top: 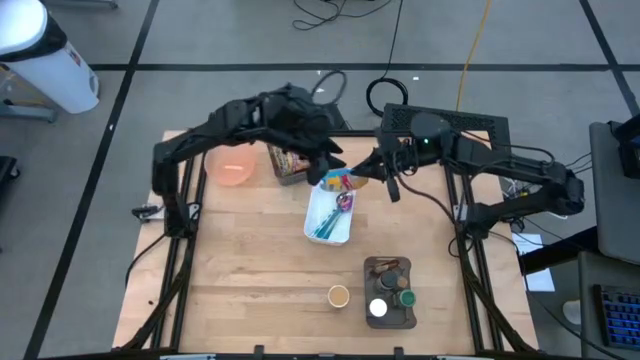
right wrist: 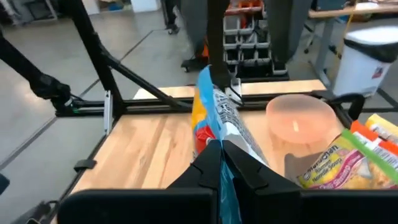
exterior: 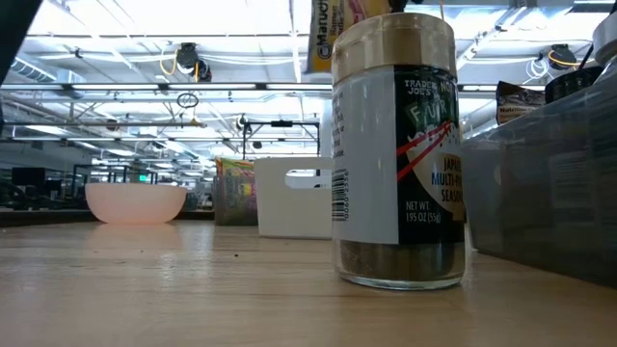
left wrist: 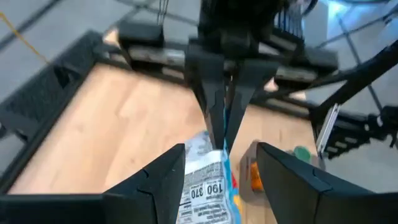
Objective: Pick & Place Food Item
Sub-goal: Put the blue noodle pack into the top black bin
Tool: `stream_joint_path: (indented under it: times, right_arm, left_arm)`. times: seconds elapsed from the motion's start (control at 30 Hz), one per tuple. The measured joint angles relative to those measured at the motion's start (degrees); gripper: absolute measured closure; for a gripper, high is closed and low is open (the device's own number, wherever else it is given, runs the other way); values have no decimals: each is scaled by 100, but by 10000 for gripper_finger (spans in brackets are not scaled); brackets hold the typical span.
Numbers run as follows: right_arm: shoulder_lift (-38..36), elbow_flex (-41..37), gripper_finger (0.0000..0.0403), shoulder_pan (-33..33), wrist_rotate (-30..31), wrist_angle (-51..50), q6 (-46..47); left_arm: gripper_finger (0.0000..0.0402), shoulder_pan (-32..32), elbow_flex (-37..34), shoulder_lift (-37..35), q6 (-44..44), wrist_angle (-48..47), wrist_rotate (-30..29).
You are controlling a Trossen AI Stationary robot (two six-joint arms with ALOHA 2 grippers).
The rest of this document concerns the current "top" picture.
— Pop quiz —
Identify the white cable bundle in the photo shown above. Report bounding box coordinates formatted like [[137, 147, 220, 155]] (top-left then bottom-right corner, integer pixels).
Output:
[[501, 172, 570, 221]]

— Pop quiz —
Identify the blue striped toothbrush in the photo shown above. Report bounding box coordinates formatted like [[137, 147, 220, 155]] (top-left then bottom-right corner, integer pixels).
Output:
[[309, 209, 342, 240]]

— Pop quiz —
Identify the white computer mouse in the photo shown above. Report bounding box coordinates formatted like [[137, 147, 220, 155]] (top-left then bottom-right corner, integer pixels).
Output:
[[562, 299, 584, 326]]

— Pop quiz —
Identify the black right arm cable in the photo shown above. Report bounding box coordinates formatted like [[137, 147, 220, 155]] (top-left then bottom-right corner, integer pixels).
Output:
[[392, 169, 474, 259]]

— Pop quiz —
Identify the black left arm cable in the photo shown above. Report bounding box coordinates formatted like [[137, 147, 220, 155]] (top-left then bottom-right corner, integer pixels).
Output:
[[311, 68, 350, 107]]

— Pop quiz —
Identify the black coiled floor cable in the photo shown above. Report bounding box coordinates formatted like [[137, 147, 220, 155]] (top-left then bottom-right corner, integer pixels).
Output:
[[365, 0, 410, 119]]

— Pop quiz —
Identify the white lid seasoning jar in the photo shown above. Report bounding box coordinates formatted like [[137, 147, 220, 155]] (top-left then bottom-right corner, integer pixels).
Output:
[[368, 297, 390, 319]]

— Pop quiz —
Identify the orange snack box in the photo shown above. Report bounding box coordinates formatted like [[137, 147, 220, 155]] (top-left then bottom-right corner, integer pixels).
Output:
[[266, 142, 315, 188]]

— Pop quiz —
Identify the backlit keyboard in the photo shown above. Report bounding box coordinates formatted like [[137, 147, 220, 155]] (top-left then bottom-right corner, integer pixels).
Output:
[[593, 283, 640, 351]]

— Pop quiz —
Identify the black equipment case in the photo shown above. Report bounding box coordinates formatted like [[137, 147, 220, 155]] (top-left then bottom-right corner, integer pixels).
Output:
[[327, 107, 351, 133]]

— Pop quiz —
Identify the white plastic bin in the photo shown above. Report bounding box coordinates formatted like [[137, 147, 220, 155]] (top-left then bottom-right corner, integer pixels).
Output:
[[303, 179, 357, 247]]

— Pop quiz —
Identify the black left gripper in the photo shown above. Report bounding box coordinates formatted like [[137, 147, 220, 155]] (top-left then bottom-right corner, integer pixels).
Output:
[[259, 82, 347, 187]]

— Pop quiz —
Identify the black perforated computer case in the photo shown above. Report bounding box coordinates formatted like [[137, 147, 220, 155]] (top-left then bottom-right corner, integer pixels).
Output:
[[380, 102, 514, 171]]

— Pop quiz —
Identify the pink plastic bowl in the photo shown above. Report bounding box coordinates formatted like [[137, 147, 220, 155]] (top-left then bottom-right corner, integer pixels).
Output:
[[203, 143, 260, 188]]

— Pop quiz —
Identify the yellow floor cable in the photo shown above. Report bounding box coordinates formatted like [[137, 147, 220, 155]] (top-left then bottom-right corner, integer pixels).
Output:
[[455, 0, 495, 112]]

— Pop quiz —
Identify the teal white toothbrush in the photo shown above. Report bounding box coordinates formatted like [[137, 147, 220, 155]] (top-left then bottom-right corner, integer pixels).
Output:
[[313, 202, 353, 239]]

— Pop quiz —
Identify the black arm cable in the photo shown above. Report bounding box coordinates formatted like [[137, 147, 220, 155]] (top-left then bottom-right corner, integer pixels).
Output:
[[311, 68, 350, 107], [392, 169, 474, 259]]

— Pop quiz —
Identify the white trash can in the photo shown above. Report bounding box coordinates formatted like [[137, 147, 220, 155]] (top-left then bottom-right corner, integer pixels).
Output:
[[0, 0, 101, 115]]

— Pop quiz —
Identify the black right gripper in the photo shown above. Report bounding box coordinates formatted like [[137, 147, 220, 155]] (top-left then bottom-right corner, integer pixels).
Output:
[[349, 127, 426, 204]]

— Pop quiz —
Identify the blue ramen noodle packet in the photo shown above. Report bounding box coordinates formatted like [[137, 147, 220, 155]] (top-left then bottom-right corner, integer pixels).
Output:
[[318, 167, 370, 194]]

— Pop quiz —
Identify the gray translucent plastic bin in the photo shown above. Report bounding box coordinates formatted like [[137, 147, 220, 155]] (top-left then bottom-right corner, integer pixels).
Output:
[[363, 255, 419, 330]]

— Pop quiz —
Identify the white paper sheet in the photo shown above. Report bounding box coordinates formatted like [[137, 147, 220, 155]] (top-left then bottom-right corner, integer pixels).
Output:
[[511, 232, 557, 294]]

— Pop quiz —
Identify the black metal table frame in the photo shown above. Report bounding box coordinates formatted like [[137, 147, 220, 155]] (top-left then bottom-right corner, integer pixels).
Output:
[[112, 119, 541, 360]]

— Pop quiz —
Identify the black box device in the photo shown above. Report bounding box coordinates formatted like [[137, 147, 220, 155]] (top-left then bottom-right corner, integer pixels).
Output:
[[607, 113, 640, 180]]

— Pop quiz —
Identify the furikake jar gold lid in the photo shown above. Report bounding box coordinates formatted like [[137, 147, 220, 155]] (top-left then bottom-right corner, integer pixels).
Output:
[[327, 283, 351, 309]]

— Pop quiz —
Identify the brown orange snack bag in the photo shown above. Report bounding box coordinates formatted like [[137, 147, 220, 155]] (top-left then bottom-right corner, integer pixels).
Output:
[[368, 257, 401, 274]]

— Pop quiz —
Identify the gray desk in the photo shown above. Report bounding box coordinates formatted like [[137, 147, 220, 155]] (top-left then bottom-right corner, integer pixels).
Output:
[[588, 119, 640, 266], [578, 249, 640, 360]]

